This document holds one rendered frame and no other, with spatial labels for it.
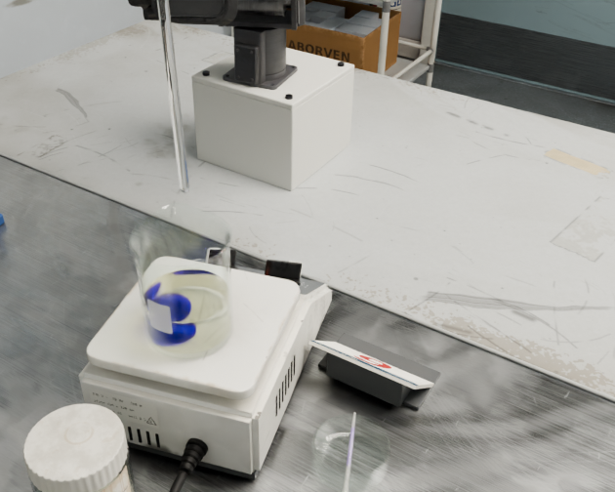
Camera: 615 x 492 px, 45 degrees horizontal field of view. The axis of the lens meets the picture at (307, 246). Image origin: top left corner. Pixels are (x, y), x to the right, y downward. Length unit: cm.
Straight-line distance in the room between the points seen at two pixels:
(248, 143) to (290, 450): 40
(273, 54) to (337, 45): 192
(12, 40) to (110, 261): 154
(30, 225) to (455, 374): 46
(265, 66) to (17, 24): 148
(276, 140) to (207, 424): 39
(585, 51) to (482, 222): 265
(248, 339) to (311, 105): 37
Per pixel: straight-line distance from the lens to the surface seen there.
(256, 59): 80
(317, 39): 277
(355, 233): 76
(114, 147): 94
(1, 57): 222
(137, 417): 53
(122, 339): 52
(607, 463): 60
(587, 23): 340
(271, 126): 81
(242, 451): 51
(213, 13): 48
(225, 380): 48
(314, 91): 82
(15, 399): 62
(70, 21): 236
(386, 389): 58
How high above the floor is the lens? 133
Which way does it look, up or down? 36 degrees down
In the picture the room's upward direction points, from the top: 1 degrees clockwise
